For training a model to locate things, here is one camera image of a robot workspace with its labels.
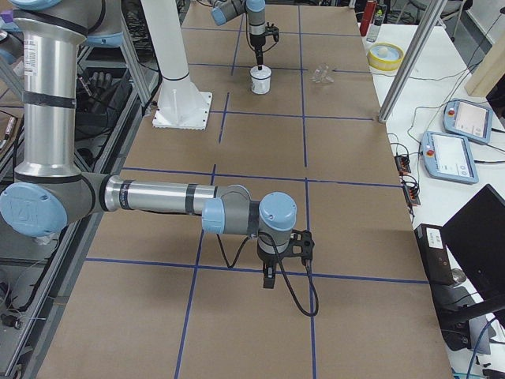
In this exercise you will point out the orange connector block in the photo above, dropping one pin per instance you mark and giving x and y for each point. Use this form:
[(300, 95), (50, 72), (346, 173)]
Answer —
[(411, 193), (402, 163)]

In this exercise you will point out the black box with label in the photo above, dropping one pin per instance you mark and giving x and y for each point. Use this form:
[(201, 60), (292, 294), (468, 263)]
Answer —
[(433, 251)]

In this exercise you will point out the far teach pendant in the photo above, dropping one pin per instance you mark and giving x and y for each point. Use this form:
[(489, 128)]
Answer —
[(468, 119)]

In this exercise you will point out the white enamel mug blue rim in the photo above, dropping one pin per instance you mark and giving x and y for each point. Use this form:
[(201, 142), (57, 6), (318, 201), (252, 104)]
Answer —
[(260, 87)]

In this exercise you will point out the aluminium frame post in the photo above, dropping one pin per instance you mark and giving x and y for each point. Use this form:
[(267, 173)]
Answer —
[(420, 38)]

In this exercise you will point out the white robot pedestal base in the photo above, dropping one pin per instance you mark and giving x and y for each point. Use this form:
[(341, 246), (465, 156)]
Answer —
[(180, 104)]

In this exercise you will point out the orange connector block near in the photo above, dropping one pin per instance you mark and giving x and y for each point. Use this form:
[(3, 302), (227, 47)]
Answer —
[(411, 193)]

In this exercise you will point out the clear plastic bottle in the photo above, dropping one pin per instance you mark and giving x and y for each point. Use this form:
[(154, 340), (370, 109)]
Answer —
[(374, 27)]

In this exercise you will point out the white ceramic lid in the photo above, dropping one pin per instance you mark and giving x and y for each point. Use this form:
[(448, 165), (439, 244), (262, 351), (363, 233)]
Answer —
[(260, 72)]

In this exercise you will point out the orange connector block far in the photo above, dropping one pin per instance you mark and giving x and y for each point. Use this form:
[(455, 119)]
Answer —
[(402, 163)]

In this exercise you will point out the black monitor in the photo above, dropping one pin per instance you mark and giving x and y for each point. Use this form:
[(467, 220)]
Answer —
[(475, 237)]

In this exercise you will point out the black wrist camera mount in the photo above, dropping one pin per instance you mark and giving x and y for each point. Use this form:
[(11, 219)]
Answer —
[(272, 30), (301, 246)]

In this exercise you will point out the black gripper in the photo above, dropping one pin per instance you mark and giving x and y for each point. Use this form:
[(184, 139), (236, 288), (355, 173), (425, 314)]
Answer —
[(256, 42), (269, 260)]

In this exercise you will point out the near teach pendant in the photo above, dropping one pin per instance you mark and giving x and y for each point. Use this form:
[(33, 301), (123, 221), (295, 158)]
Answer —
[(448, 157)]

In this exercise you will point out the teach pendant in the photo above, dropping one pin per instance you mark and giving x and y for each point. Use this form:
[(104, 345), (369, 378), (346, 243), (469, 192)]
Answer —
[(468, 119), (448, 157)]

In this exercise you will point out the red bottle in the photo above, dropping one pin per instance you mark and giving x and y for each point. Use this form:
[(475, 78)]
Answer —
[(367, 16)]

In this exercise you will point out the wooden board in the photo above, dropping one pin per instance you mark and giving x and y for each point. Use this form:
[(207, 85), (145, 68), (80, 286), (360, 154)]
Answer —
[(489, 72)]

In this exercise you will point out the yellow rimmed bowl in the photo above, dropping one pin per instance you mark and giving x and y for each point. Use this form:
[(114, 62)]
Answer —
[(385, 56)]

